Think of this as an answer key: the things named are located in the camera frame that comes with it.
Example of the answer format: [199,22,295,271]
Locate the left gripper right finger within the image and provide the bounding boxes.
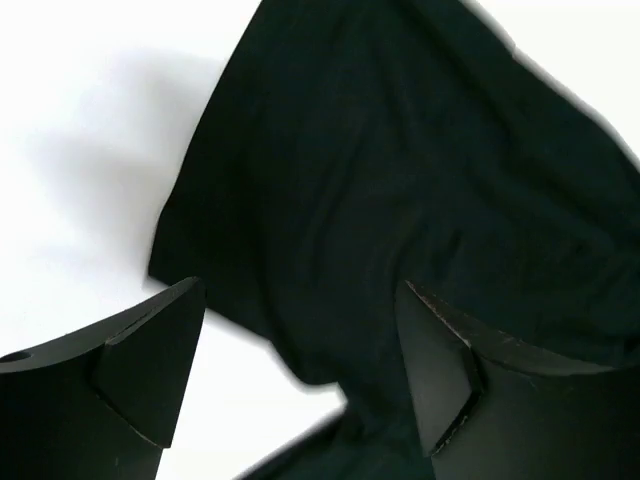
[395,282,639,480]

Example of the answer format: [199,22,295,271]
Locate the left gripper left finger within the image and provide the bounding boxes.
[1,278,206,480]

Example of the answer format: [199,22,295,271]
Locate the black shorts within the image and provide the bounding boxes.
[148,1,639,479]

